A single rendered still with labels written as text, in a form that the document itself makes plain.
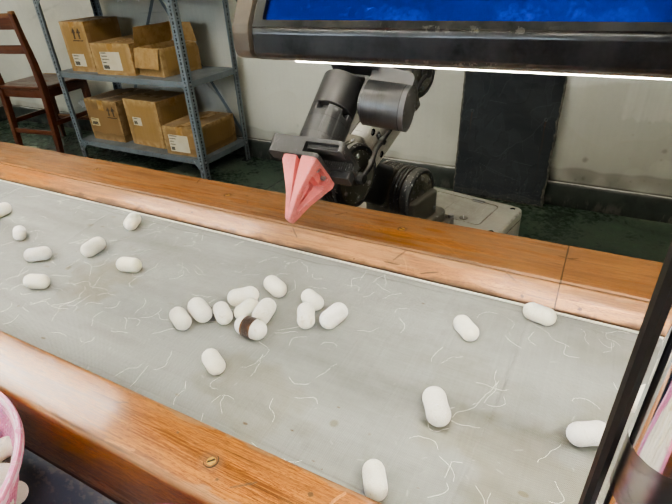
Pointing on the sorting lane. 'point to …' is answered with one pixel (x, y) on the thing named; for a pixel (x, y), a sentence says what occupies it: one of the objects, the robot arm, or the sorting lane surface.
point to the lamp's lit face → (494, 70)
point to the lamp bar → (464, 34)
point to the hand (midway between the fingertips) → (291, 215)
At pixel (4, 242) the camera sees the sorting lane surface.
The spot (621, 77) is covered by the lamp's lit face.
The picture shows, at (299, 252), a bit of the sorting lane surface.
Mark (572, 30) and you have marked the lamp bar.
